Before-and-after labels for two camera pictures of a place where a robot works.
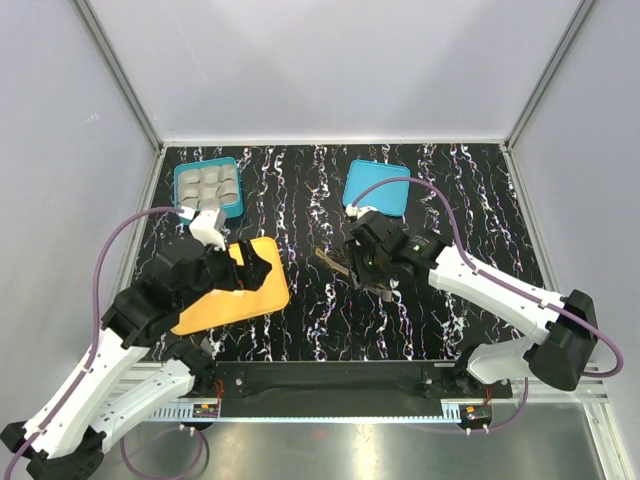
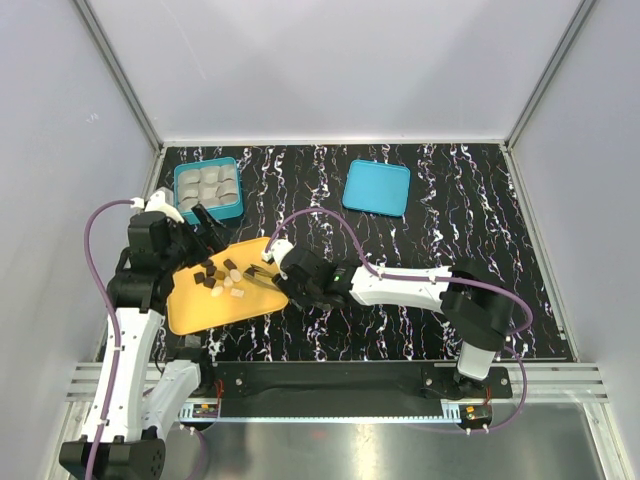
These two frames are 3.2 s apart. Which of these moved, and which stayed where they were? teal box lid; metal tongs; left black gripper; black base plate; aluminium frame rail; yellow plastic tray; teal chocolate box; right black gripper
Moved: metal tongs; left black gripper; right black gripper
Stayed: teal chocolate box; black base plate; yellow plastic tray; aluminium frame rail; teal box lid
